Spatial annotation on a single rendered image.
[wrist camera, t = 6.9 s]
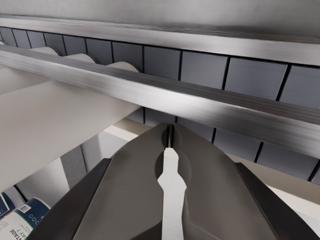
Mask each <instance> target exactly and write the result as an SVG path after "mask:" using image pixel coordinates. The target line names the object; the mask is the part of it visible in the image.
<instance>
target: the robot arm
mask: <svg viewBox="0 0 320 240"><path fill-rule="evenodd" d="M169 139H170V148H173V149H174V151H175V152H176V153H177V155H178V157H179V160H178V170H177V172H178V174H179V175H180V176H181V178H182V179H183V181H184V182H185V184H186V187H187V188H186V189H185V193H184V201H183V208H182V216H181V222H182V230H183V238H184V240H320V238H319V236H318V235H317V234H316V233H315V232H314V231H313V229H312V228H311V227H310V226H309V225H308V224H307V223H306V222H305V221H304V220H303V219H302V218H301V217H300V216H299V215H298V214H297V213H296V212H295V211H294V210H293V209H292V208H291V207H290V206H288V205H287V204H286V203H285V202H284V201H283V200H282V199H281V198H280V197H279V196H278V195H276V194H275V193H274V192H273V191H272V190H271V189H270V188H269V187H268V186H267V185H265V184H264V183H263V182H262V181H261V180H260V179H259V178H258V177H257V176H256V175H254V174H253V173H252V172H251V171H250V170H249V169H248V168H247V167H246V166H245V165H243V164H242V163H241V162H234V161H233V160H232V159H231V158H230V157H229V156H227V155H226V154H225V153H224V152H223V151H222V150H220V149H219V148H218V147H217V146H215V145H214V144H212V143H211V142H209V141H208V140H206V139H205V138H203V137H201V136H200V135H198V134H196V133H195V132H193V131H191V130H189V129H188V128H186V127H184V126H183V125H181V124H178V123H172V124H167V123H165V122H162V123H160V124H158V125H157V126H155V127H153V128H151V129H150V130H148V131H146V132H144V133H143V134H141V135H139V136H137V137H135V138H134V139H132V140H130V141H129V142H127V143H126V144H125V145H123V146H122V147H121V148H120V149H118V150H117V151H116V152H115V153H114V154H113V155H112V156H111V157H110V158H103V159H102V160H101V161H100V162H99V163H98V164H97V165H96V166H95V167H94V168H93V169H92V170H91V171H90V172H88V173H87V174H86V175H85V176H84V177H83V178H82V179H81V180H80V181H79V182H78V183H77V184H76V185H75V186H74V187H73V188H71V189H70V190H69V191H68V192H67V193H66V194H65V195H64V196H63V197H62V198H61V199H60V200H59V201H58V202H57V203H56V204H55V205H54V206H53V207H52V208H51V209H50V210H49V211H48V212H47V213H46V214H45V215H44V216H43V218H42V219H41V220H40V221H39V222H38V224H37V225H36V226H35V227H34V229H33V230H32V231H31V232H30V234H29V235H28V236H27V238H26V239H25V240H161V239H162V221H163V201H164V191H163V188H162V187H161V186H160V184H159V183H158V178H159V177H160V176H161V175H162V173H163V163H164V151H165V149H166V148H168V147H169Z"/></svg>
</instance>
